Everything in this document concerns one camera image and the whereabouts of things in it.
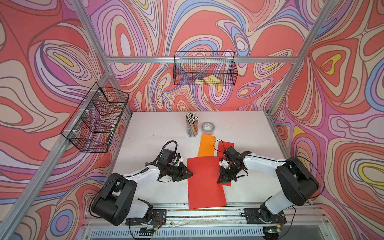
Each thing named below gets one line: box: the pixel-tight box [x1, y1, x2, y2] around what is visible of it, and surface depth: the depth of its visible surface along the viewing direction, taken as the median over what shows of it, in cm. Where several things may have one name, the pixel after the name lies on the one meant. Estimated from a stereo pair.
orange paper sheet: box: [198, 134, 216, 157], surface depth 103 cm
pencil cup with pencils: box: [185, 112, 199, 138], surface depth 95 cm
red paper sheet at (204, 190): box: [187, 156, 227, 210], surface depth 86 cm
